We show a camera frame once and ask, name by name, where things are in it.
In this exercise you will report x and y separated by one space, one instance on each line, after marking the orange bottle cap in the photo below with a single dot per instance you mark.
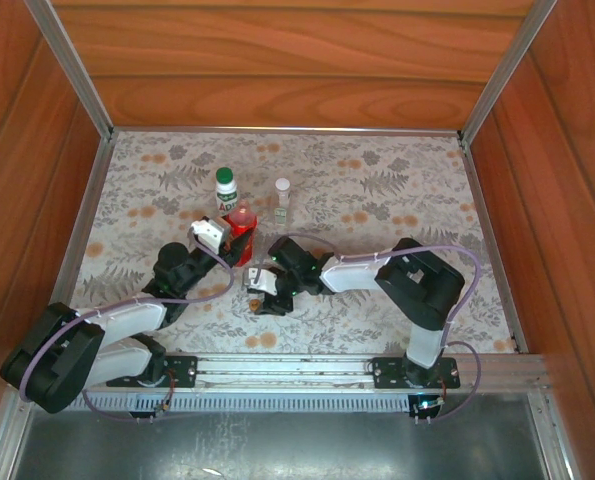
253 303

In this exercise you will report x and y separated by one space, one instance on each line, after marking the white bottle with green label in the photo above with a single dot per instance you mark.
225 197

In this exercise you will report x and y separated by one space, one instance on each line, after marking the red label plastic bottle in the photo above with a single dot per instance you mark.
242 222

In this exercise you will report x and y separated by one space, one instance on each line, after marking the green bottle cap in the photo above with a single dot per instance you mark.
224 174

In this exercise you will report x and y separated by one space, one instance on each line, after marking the small clear plastic bottle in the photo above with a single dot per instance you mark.
282 210

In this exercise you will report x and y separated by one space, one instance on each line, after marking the white bottle cap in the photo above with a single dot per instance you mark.
282 184

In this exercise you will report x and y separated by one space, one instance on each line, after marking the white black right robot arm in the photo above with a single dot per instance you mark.
352 272

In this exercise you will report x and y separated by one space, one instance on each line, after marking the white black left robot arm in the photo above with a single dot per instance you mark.
132 315

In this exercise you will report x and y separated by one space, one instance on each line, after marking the floral patterned tablecloth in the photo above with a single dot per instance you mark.
142 165

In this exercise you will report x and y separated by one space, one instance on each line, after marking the grey metal sheet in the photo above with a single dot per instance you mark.
277 450

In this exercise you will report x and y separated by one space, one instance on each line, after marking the long aluminium mounting rail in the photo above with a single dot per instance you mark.
277 367

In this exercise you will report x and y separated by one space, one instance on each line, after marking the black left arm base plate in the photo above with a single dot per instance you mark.
182 377

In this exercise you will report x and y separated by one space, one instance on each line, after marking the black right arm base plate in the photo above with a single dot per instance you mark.
387 375

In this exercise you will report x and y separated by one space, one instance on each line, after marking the aluminium frame post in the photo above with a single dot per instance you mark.
72 65
512 60

